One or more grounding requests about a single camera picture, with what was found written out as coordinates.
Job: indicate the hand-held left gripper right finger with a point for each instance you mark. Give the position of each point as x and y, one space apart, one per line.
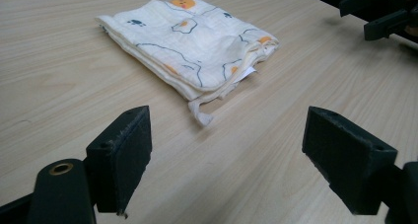
348 158

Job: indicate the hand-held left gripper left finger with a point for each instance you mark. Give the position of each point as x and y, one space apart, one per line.
120 158

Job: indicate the cream printed cloth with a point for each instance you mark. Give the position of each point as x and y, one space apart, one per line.
194 46

